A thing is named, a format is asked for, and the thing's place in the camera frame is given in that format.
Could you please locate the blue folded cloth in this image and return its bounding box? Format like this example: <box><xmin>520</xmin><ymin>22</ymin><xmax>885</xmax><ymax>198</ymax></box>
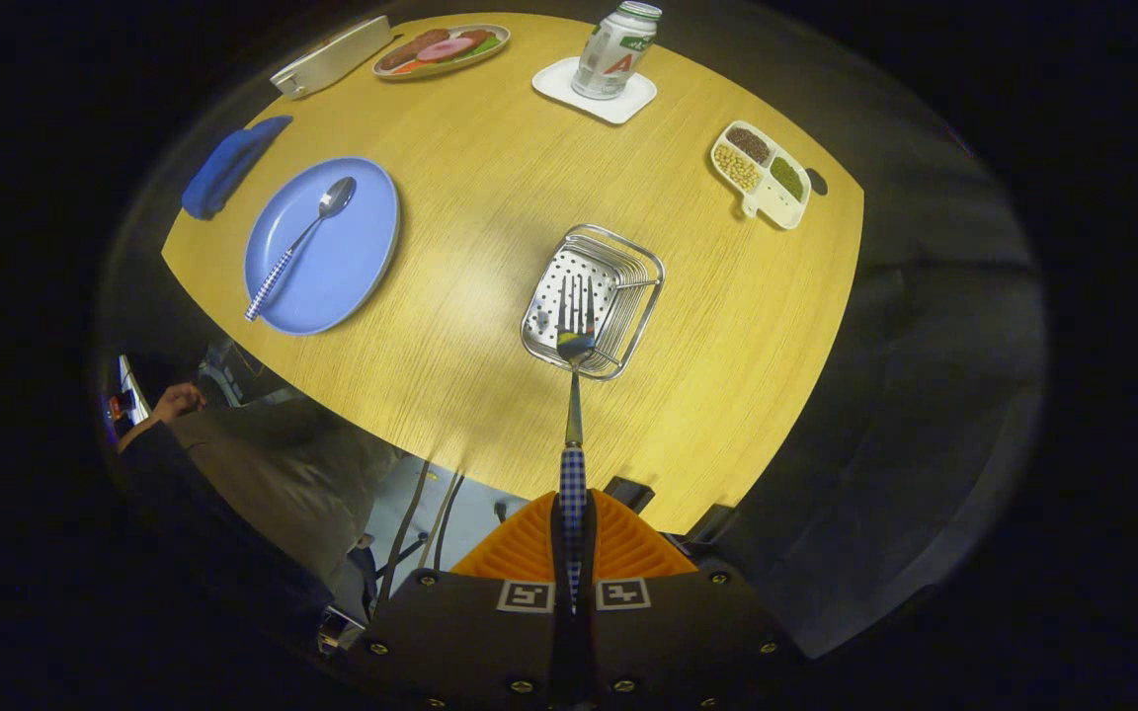
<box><xmin>181</xmin><ymin>116</ymin><xmax>293</xmax><ymax>220</ymax></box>

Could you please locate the fork with checked blue handle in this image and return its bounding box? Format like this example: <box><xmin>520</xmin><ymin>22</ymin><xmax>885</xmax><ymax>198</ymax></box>
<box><xmin>556</xmin><ymin>274</ymin><xmax>598</xmax><ymax>608</ymax></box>

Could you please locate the white plastic drink bottle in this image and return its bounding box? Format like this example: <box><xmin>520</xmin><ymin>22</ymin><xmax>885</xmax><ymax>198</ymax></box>
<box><xmin>572</xmin><ymin>1</ymin><xmax>663</xmax><ymax>101</ymax></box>

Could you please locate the black table bracket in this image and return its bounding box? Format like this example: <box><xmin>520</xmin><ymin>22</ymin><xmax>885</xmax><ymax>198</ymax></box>
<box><xmin>683</xmin><ymin>504</ymin><xmax>738</xmax><ymax>542</ymax></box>
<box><xmin>604</xmin><ymin>477</ymin><xmax>656</xmax><ymax>514</ymax></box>

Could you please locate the black cable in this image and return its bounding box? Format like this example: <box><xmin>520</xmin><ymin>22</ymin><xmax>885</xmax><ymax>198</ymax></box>
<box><xmin>376</xmin><ymin>459</ymin><xmax>432</xmax><ymax>608</ymax></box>

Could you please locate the metal wire basket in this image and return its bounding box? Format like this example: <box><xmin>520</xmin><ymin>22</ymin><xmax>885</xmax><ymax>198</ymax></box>
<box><xmin>521</xmin><ymin>224</ymin><xmax>666</xmax><ymax>381</ymax></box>

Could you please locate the small colourful screen device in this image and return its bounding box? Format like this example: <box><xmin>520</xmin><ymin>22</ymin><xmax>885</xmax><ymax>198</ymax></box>
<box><xmin>100</xmin><ymin>354</ymin><xmax>153</xmax><ymax>435</ymax></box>

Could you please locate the brown meat piece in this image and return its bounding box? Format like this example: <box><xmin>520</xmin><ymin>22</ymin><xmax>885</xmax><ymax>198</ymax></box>
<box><xmin>381</xmin><ymin>30</ymin><xmax>451</xmax><ymax>70</ymax></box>

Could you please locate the white toaster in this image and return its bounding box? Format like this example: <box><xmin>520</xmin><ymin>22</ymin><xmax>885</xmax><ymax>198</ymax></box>
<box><xmin>270</xmin><ymin>15</ymin><xmax>394</xmax><ymax>100</ymax></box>

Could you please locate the white square coaster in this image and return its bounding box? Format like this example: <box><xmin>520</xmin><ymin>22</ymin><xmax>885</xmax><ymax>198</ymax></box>
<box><xmin>531</xmin><ymin>56</ymin><xmax>658</xmax><ymax>125</ymax></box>

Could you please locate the blue round plate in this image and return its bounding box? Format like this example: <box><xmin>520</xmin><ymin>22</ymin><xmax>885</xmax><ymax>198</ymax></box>
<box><xmin>244</xmin><ymin>157</ymin><xmax>401</xmax><ymax>337</ymax></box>

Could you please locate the spoon with checked blue handle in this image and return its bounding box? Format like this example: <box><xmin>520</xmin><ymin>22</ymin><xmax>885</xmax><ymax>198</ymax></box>
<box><xmin>244</xmin><ymin>176</ymin><xmax>358</xmax><ymax>323</ymax></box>

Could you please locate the white divided bean dish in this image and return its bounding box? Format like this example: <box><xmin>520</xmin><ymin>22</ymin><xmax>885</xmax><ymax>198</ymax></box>
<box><xmin>709</xmin><ymin>120</ymin><xmax>812</xmax><ymax>230</ymax></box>

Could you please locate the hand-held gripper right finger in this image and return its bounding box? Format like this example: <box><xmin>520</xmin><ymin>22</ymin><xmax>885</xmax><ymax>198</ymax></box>
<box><xmin>579</xmin><ymin>491</ymin><xmax>807</xmax><ymax>711</ymax></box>

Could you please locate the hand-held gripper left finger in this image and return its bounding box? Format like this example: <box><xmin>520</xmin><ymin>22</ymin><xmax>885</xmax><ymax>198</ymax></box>
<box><xmin>337</xmin><ymin>491</ymin><xmax>570</xmax><ymax>711</ymax></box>

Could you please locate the grey oval food plate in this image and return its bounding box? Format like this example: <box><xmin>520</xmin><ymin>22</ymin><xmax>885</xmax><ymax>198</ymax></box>
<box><xmin>372</xmin><ymin>24</ymin><xmax>511</xmax><ymax>80</ymax></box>

